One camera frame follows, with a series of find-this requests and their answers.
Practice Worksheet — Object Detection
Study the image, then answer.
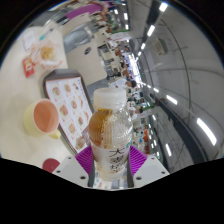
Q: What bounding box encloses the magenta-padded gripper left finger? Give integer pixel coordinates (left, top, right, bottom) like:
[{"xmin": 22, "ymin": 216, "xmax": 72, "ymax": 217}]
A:
[{"xmin": 52, "ymin": 146, "xmax": 96, "ymax": 188}]

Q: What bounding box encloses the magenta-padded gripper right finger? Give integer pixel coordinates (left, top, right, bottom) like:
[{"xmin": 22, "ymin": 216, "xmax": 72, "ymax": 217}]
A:
[{"xmin": 126, "ymin": 145, "xmax": 170, "ymax": 188}]

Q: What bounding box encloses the clear plastic tea bottle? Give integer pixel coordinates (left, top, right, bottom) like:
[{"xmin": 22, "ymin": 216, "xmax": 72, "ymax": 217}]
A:
[{"xmin": 88, "ymin": 87, "xmax": 134, "ymax": 183}]

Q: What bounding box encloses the flat round red coaster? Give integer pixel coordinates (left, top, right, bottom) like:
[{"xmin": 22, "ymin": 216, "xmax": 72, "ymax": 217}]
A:
[{"xmin": 42, "ymin": 158, "xmax": 62, "ymax": 174}]

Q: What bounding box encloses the dark tray with menu paper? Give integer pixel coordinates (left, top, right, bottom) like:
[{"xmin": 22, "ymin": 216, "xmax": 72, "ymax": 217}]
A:
[{"xmin": 42, "ymin": 69, "xmax": 96, "ymax": 156}]

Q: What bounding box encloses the pale yellow mug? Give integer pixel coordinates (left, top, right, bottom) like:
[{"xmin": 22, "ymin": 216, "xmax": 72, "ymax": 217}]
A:
[{"xmin": 23, "ymin": 98, "xmax": 63, "ymax": 140}]

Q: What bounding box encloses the group of ceiling lights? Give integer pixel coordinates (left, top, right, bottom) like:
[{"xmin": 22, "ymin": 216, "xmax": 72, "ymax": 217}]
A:
[{"xmin": 113, "ymin": 1, "xmax": 219, "ymax": 158}]

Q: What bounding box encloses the beige chair with oval hole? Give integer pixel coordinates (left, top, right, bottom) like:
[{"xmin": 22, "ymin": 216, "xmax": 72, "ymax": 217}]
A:
[{"xmin": 66, "ymin": 39, "xmax": 104, "ymax": 88}]

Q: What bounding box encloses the small red sauce packet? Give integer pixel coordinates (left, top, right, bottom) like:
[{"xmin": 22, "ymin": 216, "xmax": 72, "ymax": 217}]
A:
[{"xmin": 22, "ymin": 57, "xmax": 37, "ymax": 78}]

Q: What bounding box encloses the clear bag of fries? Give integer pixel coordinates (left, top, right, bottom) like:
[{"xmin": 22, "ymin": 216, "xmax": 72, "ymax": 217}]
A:
[{"xmin": 31, "ymin": 39, "xmax": 63, "ymax": 69}]

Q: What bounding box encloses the ceiling air conditioner unit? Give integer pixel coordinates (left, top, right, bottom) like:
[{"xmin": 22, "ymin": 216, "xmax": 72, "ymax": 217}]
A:
[{"xmin": 154, "ymin": 38, "xmax": 169, "ymax": 56}]

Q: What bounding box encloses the white printed card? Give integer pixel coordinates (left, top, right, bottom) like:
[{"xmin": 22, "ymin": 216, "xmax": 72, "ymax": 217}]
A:
[{"xmin": 21, "ymin": 29, "xmax": 41, "ymax": 51}]

